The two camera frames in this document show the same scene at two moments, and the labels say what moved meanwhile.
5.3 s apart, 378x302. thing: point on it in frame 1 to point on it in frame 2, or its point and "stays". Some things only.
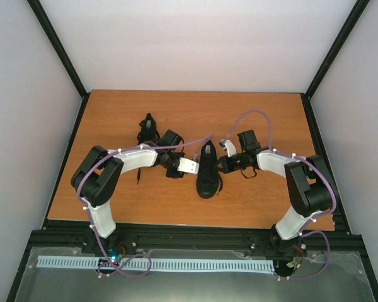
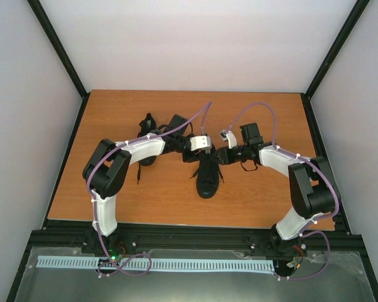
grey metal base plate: (342, 278) stays
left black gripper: (177, 175) to (193, 158)
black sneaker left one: (148, 134) stays
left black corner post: (39, 10) stays
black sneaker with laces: (208, 181) stays
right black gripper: (229, 166) to (225, 158)
